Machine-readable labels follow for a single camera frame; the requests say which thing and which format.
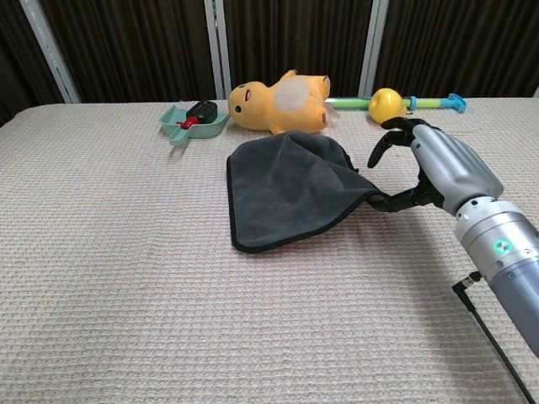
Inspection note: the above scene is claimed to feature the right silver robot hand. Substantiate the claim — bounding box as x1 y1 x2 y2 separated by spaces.
367 117 505 218

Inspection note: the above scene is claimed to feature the dark grey cloth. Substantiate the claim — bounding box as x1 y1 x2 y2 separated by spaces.
226 130 391 254

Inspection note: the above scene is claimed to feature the yellow toy pear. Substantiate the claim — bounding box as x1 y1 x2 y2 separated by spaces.
368 88 408 126

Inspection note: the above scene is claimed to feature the green and blue pump toy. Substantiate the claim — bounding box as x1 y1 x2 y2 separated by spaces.
327 93 468 114

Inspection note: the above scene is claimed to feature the dark pleated partition panel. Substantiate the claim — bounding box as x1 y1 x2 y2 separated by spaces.
222 0 375 100
373 0 539 100
0 0 67 127
40 0 222 104

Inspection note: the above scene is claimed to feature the yellow plush toy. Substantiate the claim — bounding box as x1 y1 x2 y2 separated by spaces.
227 69 338 136

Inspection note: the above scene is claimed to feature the teal plastic dustpan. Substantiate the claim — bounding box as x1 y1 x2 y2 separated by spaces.
159 100 231 147

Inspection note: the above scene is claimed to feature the small black device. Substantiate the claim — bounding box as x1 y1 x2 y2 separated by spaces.
185 100 218 125

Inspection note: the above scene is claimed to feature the beige woven tablecloth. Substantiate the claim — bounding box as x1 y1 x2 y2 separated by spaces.
0 97 539 404

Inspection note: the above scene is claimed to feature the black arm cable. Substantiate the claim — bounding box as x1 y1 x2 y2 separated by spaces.
451 272 536 404

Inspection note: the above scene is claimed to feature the white partition post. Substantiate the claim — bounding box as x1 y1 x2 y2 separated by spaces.
205 0 233 101
358 0 389 98
19 0 82 104

